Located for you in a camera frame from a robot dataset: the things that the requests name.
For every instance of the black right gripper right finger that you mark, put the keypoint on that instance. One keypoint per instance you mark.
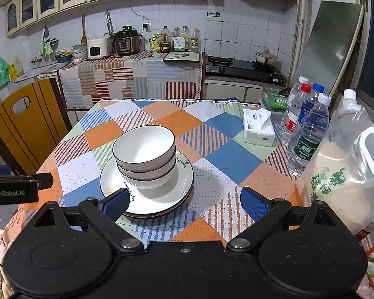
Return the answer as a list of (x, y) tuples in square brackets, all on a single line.
[(266, 214)]

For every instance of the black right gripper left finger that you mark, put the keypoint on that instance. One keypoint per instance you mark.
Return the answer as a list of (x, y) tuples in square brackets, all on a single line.
[(102, 216)]

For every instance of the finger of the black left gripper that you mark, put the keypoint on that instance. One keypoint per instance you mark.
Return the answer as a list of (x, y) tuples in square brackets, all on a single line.
[(44, 180)]

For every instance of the white plate with lettering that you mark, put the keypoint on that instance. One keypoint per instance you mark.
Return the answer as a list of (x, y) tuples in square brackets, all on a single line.
[(111, 179)]

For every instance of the white ribbed bowl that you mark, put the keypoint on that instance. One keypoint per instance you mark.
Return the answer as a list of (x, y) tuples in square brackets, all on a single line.
[(144, 148), (149, 184), (149, 175)]

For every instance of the yellow wooden chair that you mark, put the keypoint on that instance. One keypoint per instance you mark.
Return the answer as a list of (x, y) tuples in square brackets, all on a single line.
[(33, 120)]

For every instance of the white tissue pack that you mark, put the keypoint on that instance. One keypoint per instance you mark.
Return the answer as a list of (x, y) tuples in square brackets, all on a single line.
[(258, 128)]

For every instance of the bag of rice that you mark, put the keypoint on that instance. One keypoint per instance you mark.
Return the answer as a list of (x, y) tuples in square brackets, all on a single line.
[(341, 171)]

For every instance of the red cap water bottle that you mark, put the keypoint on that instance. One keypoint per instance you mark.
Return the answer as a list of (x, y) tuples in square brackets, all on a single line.
[(291, 115)]

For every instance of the colourful patchwork tablecloth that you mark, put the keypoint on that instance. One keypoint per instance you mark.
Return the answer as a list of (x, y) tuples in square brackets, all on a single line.
[(209, 134)]

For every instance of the white cap water bottle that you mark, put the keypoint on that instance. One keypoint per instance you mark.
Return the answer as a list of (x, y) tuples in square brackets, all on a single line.
[(305, 142)]

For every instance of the green plastic basket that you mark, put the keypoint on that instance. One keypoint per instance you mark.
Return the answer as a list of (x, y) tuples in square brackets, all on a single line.
[(272, 101)]

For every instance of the green plastic bag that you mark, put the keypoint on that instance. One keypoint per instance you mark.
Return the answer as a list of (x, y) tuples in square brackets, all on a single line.
[(4, 75)]

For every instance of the blue cap water bottle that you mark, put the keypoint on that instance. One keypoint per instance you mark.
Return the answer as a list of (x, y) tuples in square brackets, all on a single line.
[(309, 101)]

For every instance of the white rice cooker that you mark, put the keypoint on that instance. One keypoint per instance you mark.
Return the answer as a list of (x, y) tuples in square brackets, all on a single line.
[(99, 48)]

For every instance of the striped patchwork counter cloth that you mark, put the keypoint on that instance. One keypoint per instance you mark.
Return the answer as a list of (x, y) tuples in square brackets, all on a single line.
[(140, 76)]

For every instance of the black gas stove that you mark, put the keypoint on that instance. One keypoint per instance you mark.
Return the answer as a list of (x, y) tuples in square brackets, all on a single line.
[(255, 71)]

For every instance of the white pot on stove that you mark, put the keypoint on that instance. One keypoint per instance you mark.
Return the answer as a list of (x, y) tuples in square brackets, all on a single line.
[(265, 57)]

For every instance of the black pressure cooker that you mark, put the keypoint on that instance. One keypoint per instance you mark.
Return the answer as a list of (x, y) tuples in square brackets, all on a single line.
[(127, 41)]

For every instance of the white cutting board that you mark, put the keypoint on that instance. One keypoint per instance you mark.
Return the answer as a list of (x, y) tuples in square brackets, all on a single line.
[(182, 56)]

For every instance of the yellow snack bag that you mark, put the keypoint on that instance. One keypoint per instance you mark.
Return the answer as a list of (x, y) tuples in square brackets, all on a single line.
[(155, 42)]

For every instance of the cooking oil bottle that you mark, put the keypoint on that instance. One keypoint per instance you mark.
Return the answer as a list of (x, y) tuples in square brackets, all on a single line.
[(195, 40)]

